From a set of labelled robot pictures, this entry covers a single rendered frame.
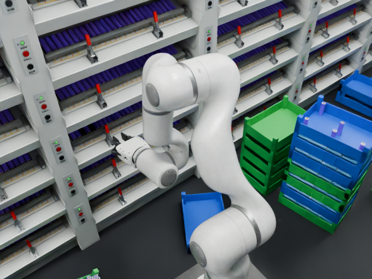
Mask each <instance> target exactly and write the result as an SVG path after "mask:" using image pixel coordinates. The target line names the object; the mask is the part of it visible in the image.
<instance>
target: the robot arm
mask: <svg viewBox="0 0 372 279"><path fill-rule="evenodd" d="M240 84H241V82H240V73H239V70H238V68H237V66H236V64H235V63H234V61H233V60H232V59H230V58H229V57H228V56H226V55H224V54H220V53H211V54H205V55H201V56H198V57H195V58H191V59H188V60H185V61H181V62H177V61H176V59H175V58H174V57H173V56H171V55H169V54H167V53H158V54H155V55H152V56H151V57H150V58H149V59H148V60H147V61H146V63H145V65H144V67H143V71H142V119H143V136H144V140H143V138H142V136H136V137H131V136H128V135H126V134H124V133H123V132H121V137H122V139H123V140H124V141H125V142H124V143H120V142H119V140H118V139H117V138H116V137H115V136H113V137H112V138H113V140H112V142H113V144H114V145H115V146H114V148H113V150H112V151H111V153H112V154H115V155H118V157H119V159H121V160H122V161H124V162H125V163H127V164H129V165H131V166H133V167H134V169H135V168H137V169H138V170H139V171H141V172H142V173H143V174H144V175H145V176H146V177H147V178H149V179H150V180H151V181H152V182H153V183H154V184H156V185H157V186H158V187H160V188H162V189H167V188H169V187H171V186H172V185H173V184H174V183H175V182H176V180H177V179H178V174H179V172H178V170H180V169H182V168H183V167H184V166H185V165H186V164H187V162H188V157H189V144H188V141H187V140H186V138H185V137H184V136H183V135H182V134H181V133H180V132H179V131H177V130H176V129H175V128H173V115H174V111H176V110H180V109H183V108H186V107H188V106H191V105H194V104H197V103H199V102H203V110H202V113H201V116H200V119H199V121H198V123H197V125H196V126H195V128H194V130H193V133H192V136H191V147H192V152H193V156H194V159H195V163H196V165H197V169H198V171H199V174H200V176H201V178H202V180H203V181H204V183H205V184H206V185H207V186H208V187H209V188H211V189H212V190H214V191H216V192H219V193H223V194H226V195H228V196H229V197H230V199H231V206H230V207H229V208H227V209H225V210H223V211H221V212H220V213H218V214H216V215H214V216H212V217H211V218H209V219H208V220H206V221H204V222H203V223H201V224H200V225H199V226H198V227H197V228H196V229H195V230H194V231H193V233H192V235H191V238H190V242H189V246H190V250H191V253H192V255H193V256H194V258H195V259H196V261H197V262H198V263H199V264H200V265H201V266H202V267H203V268H204V269H205V273H204V274H203V275H201V276H200V277H199V278H198V279H247V276H248V274H249V269H250V258H249V254H248V253H250V252H251V251H253V250H254V249H256V248H257V247H259V246H260V245H262V244H263V243H265V242H266V241H267V240H268V239H269V238H270V237H271V236H272V235H273V233H274V231H275V228H276V218H275V215H274V212H273V210H272V209H271V207H270V205H269V204H268V203H267V201H266V200H265V199H264V198H263V197H262V196H261V195H260V194H259V193H258V192H257V191H256V190H255V189H254V188H253V186H252V185H251V184H250V183H249V182H248V180H247V179H246V177H245V176H244V174H243V172H242V170H241V168H240V165H239V161H238V158H237V155H236V150H235V146H234V142H233V137H232V134H231V120H232V116H233V112H234V108H235V105H236V102H237V99H238V97H239V93H240ZM148 144H150V145H151V146H165V145H171V146H170V149H169V150H167V151H165V152H162V153H157V152H156V151H154V150H153V149H152V148H151V147H150V146H149V145H148Z"/></svg>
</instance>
